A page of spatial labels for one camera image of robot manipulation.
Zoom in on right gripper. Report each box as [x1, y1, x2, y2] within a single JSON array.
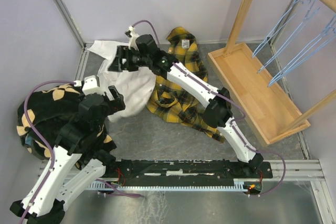
[[108, 46, 151, 73]]

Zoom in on white shirt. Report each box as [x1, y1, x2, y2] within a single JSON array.
[[88, 40, 156, 122]]

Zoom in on yellow plaid shirt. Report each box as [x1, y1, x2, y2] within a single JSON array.
[[146, 26, 225, 143]]

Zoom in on wooden clothes rack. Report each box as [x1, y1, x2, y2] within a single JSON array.
[[208, 0, 335, 146]]

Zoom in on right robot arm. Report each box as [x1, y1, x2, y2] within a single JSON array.
[[109, 34, 264, 177]]

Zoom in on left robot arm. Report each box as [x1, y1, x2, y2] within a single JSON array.
[[10, 80, 125, 223]]

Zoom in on black floral blanket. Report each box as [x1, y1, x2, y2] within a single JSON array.
[[16, 82, 118, 167]]

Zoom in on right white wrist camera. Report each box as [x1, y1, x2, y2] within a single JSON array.
[[125, 26, 140, 50]]

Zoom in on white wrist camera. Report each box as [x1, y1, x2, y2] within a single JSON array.
[[74, 75, 103, 95], [125, 26, 140, 50]]

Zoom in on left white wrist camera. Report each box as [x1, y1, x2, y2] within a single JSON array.
[[74, 75, 103, 95]]

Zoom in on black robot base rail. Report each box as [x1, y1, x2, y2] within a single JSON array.
[[103, 159, 273, 184]]

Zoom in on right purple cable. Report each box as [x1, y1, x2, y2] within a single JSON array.
[[132, 19, 287, 198]]

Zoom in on purple cable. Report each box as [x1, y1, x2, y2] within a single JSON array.
[[18, 80, 79, 224], [132, 19, 287, 198]]

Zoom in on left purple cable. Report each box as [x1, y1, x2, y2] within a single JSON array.
[[18, 80, 79, 224]]

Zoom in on aluminium corner post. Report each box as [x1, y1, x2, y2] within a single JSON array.
[[53, 0, 86, 48]]

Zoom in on white slotted cable duct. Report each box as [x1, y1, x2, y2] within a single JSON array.
[[83, 178, 253, 191]]

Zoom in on light blue wire hanger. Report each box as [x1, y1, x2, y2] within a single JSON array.
[[252, 0, 312, 58], [268, 15, 335, 87], [252, 0, 320, 73]]

